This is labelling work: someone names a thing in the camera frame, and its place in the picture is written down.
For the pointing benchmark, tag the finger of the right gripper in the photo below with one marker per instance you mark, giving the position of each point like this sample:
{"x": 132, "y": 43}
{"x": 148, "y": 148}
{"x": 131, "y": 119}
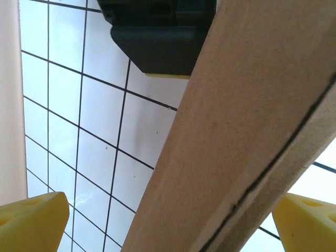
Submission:
{"x": 162, "y": 50}

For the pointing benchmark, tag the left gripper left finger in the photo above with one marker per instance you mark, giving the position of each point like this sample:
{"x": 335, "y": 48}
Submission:
{"x": 31, "y": 225}

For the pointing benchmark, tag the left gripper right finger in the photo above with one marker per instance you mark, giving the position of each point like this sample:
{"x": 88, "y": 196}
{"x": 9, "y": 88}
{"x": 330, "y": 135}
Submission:
{"x": 309, "y": 228}

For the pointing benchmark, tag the brown cardboard box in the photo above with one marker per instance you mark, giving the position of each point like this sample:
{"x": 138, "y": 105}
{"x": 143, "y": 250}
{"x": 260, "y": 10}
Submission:
{"x": 236, "y": 131}

